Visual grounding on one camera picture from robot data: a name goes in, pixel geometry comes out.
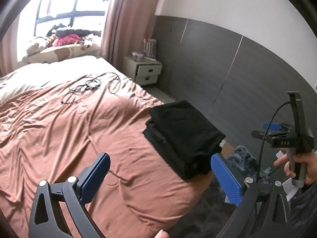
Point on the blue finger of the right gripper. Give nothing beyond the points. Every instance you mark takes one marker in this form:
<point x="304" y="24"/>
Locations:
<point x="273" y="126"/>

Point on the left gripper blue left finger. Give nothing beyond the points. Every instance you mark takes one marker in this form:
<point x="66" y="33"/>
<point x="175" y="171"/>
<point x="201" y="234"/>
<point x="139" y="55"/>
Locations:
<point x="91" y="178"/>

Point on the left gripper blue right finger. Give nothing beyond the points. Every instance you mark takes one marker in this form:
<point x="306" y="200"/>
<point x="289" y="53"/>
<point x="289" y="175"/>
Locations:
<point x="229" y="178"/>

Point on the person's right forearm sleeve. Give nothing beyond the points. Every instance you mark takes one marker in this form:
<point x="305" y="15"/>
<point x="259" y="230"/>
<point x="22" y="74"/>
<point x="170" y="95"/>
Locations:
<point x="303" y="213"/>

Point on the person's left hand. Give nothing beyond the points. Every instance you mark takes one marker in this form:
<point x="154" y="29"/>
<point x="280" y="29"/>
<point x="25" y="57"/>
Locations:
<point x="162" y="234"/>

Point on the folded black clothes stack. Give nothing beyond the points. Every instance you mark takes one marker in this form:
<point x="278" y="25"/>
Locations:
<point x="183" y="137"/>

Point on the brown bed cover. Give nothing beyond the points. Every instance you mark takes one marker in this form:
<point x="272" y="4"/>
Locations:
<point x="55" y="121"/>

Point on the white bedside cabinet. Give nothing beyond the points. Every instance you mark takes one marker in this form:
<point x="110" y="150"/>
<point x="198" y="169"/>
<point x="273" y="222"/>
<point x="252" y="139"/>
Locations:
<point x="145" y="72"/>

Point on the white cup on cabinet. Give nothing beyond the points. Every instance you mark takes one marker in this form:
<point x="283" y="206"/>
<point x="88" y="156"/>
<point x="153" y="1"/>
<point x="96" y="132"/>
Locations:
<point x="137" y="56"/>

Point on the clothes pile on windowsill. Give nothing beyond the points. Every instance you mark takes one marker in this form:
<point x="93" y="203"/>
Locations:
<point x="62" y="43"/>

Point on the white rack on cabinet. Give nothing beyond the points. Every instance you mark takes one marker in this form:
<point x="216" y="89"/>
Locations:
<point x="149" y="48"/>

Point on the pink curtain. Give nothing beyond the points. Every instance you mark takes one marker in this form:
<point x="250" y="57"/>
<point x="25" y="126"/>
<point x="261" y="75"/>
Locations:
<point x="127" y="22"/>

